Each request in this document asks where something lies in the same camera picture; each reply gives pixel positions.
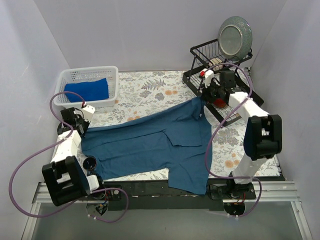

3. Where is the black wire dish rack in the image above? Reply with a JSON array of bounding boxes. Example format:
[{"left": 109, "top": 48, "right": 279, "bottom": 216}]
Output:
[{"left": 182, "top": 39, "right": 264, "bottom": 127}]

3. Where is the teal blue t shirt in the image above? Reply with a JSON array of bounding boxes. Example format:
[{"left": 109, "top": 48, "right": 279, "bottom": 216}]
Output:
[{"left": 81, "top": 97, "right": 212, "bottom": 195}]

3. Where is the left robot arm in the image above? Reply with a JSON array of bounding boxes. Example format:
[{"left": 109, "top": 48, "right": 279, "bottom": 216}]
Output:
[{"left": 42, "top": 105, "right": 107, "bottom": 206}]

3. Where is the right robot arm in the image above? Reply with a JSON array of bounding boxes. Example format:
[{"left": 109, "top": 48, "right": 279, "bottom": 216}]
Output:
[{"left": 199, "top": 68, "right": 282, "bottom": 199}]

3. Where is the red bowl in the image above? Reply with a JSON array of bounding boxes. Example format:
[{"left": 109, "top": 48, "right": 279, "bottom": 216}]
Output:
[{"left": 213, "top": 98, "right": 227, "bottom": 109}]

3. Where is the white plastic basket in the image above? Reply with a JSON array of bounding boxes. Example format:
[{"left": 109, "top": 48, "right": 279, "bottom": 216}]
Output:
[{"left": 53, "top": 66, "right": 119, "bottom": 108}]

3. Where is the cream ceramic cup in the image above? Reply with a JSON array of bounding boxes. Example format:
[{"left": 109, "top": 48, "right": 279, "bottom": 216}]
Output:
[{"left": 208, "top": 57, "right": 223, "bottom": 67}]

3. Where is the bright blue t shirt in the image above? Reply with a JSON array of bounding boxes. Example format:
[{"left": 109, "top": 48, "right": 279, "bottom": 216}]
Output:
[{"left": 63, "top": 78, "right": 109, "bottom": 102}]

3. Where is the black cylindrical cup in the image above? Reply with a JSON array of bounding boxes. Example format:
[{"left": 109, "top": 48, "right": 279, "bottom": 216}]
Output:
[{"left": 82, "top": 156, "right": 97, "bottom": 175}]

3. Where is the grey green plate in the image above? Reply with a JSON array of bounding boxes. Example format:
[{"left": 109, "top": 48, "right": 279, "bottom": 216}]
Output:
[{"left": 217, "top": 16, "right": 253, "bottom": 60}]

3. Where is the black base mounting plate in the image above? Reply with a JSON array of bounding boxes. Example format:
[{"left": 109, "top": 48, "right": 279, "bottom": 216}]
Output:
[{"left": 82, "top": 178, "right": 257, "bottom": 211}]

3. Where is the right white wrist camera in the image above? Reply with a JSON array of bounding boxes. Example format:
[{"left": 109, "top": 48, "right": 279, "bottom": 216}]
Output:
[{"left": 199, "top": 68, "right": 215, "bottom": 88}]

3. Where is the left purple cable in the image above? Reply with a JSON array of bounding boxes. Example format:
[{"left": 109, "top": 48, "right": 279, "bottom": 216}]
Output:
[{"left": 8, "top": 91, "right": 130, "bottom": 224}]

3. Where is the aluminium frame rail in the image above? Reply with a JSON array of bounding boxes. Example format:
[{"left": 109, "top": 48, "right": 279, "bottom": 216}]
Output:
[{"left": 32, "top": 181, "right": 301, "bottom": 203}]

